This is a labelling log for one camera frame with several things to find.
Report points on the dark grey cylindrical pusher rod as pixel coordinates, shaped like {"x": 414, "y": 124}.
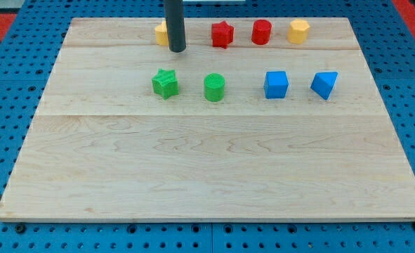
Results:
{"x": 174, "y": 15}

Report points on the yellow block behind rod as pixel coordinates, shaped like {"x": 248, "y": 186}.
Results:
{"x": 161, "y": 34}

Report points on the red star block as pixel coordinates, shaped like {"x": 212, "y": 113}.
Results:
{"x": 222, "y": 34}

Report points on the green cylinder block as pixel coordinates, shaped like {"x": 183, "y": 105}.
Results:
{"x": 214, "y": 87}

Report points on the yellow hexagon block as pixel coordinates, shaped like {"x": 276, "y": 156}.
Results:
{"x": 298, "y": 31}

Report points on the red cylinder block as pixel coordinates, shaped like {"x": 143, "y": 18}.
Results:
{"x": 261, "y": 32}

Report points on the blue cube block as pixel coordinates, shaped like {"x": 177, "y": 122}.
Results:
{"x": 276, "y": 84}

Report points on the light wooden board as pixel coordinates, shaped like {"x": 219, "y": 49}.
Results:
{"x": 104, "y": 148}

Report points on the green star block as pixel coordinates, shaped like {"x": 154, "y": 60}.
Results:
{"x": 165, "y": 83}

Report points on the blue triangle block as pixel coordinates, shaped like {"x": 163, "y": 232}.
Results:
{"x": 324, "y": 83}

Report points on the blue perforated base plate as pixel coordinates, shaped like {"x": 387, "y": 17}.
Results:
{"x": 27, "y": 55}

